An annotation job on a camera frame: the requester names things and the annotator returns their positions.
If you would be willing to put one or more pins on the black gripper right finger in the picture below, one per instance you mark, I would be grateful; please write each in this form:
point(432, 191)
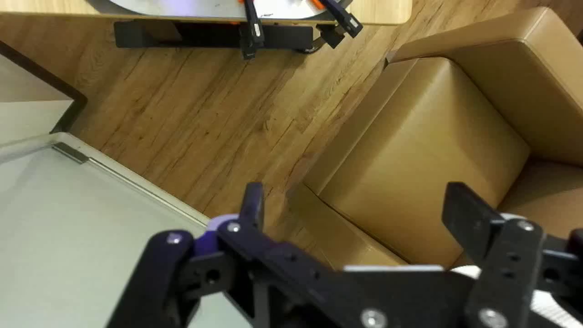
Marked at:
point(511, 274)

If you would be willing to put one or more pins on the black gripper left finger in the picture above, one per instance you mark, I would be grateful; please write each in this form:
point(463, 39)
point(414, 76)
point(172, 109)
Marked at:
point(183, 274)

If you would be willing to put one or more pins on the frosted glass shower door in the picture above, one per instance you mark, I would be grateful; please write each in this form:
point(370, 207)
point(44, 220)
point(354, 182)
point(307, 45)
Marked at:
point(61, 244)

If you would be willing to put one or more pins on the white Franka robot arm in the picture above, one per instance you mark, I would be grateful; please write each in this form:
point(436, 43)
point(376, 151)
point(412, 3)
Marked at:
point(183, 8)

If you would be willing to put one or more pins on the metal door hinge clamp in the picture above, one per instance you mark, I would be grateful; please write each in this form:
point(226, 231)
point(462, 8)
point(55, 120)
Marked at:
point(70, 152)

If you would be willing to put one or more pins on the tan leather armchair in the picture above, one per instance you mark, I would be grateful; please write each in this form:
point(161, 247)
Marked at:
point(425, 152)

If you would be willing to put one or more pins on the black metal base bar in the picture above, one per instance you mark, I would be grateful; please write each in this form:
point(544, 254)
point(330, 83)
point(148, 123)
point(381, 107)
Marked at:
point(152, 36)

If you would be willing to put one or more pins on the light wooden robot platform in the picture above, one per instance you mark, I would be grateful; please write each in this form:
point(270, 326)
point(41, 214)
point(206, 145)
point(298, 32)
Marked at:
point(48, 10)

